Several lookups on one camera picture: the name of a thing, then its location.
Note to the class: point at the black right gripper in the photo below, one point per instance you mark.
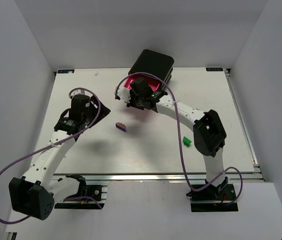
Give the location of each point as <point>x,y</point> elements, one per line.
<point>134,100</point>

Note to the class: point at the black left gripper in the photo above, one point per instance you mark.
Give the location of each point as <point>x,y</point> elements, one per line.
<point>101,111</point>

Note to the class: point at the pink drawer with black knob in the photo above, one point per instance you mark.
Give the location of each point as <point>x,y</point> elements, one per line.
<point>142,82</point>

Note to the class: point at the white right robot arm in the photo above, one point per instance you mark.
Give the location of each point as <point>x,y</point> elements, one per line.
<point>208,131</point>

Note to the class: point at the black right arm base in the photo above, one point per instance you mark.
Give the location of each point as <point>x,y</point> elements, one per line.
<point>214,199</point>

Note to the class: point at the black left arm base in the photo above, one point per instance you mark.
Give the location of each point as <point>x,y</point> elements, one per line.
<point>86,196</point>

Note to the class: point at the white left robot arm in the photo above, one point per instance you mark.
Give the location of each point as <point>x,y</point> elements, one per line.
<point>34,194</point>

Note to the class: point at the purple curved butterfly lego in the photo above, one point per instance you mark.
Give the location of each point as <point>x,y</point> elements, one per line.
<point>120,126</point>

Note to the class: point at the black drawer cabinet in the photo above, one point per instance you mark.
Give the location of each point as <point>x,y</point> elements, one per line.
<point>154,63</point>

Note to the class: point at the blue label left corner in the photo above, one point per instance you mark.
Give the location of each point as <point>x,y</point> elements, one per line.
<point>65,71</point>

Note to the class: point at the green sloped lego brick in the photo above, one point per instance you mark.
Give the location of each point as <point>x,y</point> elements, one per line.
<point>186,141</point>

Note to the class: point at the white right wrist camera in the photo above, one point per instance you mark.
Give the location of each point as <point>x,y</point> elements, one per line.
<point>123,94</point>

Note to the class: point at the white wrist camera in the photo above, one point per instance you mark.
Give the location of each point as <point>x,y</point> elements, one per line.
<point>76,92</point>
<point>123,94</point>

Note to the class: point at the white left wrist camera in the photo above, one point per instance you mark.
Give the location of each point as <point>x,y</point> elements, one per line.
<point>76,92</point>

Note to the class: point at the aluminium front rail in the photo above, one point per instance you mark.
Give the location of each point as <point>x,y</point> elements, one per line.
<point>165,177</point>

